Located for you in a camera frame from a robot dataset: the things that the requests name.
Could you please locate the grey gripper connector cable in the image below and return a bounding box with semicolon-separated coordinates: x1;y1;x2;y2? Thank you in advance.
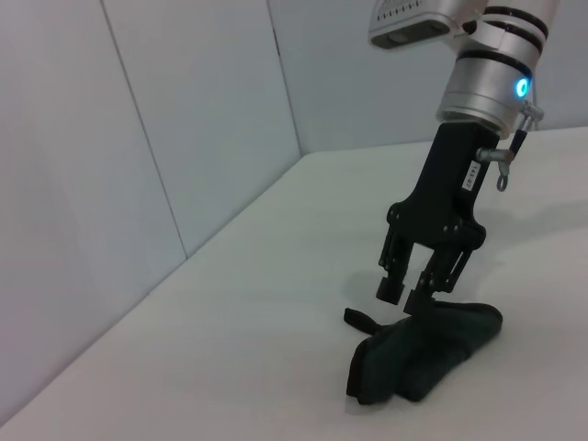
476;103;547;192

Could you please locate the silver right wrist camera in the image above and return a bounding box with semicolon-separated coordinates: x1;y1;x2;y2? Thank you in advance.
367;0;488;50

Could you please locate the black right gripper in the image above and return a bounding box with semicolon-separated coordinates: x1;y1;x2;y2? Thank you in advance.
375;121;501;318

